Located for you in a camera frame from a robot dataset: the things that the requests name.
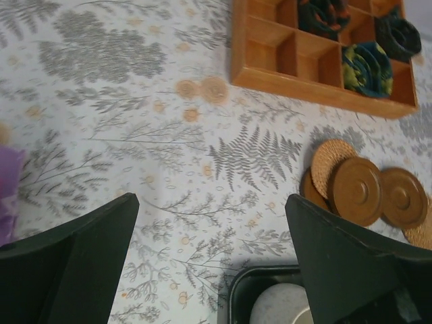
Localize black plastic tray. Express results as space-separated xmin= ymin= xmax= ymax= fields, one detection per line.
xmin=217 ymin=265 xmax=423 ymax=324

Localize orange wooden compartment box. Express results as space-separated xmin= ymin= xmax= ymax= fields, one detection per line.
xmin=230 ymin=0 xmax=419 ymax=119

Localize white ceramic cup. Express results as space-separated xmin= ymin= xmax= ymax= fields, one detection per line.
xmin=249 ymin=283 xmax=314 ymax=324

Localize black orange rolled sock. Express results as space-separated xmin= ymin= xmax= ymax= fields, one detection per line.
xmin=297 ymin=0 xmax=351 ymax=41

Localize blue green rolled sock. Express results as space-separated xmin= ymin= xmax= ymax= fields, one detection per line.
xmin=342 ymin=42 xmax=394 ymax=99

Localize brown wooden coaster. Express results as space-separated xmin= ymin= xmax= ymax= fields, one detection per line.
xmin=328 ymin=157 xmax=383 ymax=227
xmin=300 ymin=168 xmax=331 ymax=211
xmin=381 ymin=167 xmax=428 ymax=230

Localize purple printed cloth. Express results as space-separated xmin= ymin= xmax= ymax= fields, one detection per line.
xmin=1 ymin=144 xmax=24 ymax=245

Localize dark grey rolled sock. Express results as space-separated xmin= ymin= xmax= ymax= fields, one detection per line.
xmin=375 ymin=6 xmax=422 ymax=63

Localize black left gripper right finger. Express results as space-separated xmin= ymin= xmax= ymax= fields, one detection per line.
xmin=285 ymin=194 xmax=431 ymax=323

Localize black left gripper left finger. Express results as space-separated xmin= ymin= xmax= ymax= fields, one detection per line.
xmin=1 ymin=193 xmax=139 ymax=323

